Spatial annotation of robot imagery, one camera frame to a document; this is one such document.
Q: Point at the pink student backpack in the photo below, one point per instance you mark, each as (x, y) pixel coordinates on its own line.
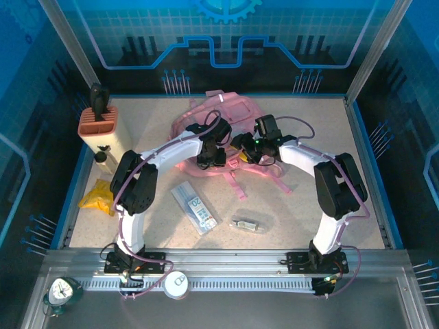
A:
(240, 106)

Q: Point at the ruler set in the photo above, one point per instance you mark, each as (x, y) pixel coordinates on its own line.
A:
(197, 209)

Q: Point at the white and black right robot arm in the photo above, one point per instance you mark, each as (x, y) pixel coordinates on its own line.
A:
(298, 154)

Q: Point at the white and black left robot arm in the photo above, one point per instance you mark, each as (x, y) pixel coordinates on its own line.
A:
(178, 152)

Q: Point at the small metal item clear pack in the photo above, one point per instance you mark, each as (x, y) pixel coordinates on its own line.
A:
(245, 225)

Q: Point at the cream knife block orange top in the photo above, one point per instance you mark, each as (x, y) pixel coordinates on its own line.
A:
(109, 144)

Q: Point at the gold perfume bottle black cap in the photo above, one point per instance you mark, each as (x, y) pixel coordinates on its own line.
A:
(108, 166)

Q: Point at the yellow plastic packet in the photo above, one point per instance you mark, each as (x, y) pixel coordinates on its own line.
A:
(96, 197)

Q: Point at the green alarm clock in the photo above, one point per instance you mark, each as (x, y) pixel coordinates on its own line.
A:
(61, 291)

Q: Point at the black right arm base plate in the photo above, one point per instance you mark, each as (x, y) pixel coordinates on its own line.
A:
(296, 262)

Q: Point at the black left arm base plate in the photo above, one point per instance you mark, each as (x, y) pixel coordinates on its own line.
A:
(154, 262)

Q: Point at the aluminium frame post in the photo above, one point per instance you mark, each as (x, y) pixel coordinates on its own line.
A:
(377, 48)
(68, 44)

